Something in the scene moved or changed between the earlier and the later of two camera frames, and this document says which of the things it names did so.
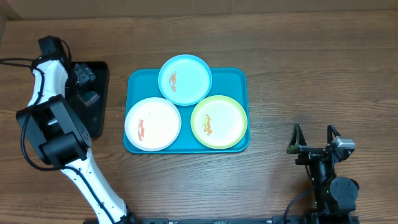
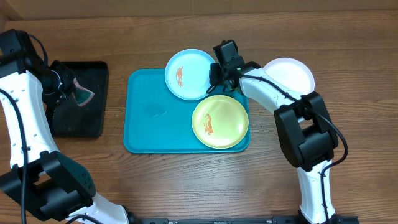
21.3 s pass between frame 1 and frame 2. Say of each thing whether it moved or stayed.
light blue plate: moved
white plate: moved
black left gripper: moved
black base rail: stayed
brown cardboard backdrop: stayed
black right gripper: moved
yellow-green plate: stayed
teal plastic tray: stayed
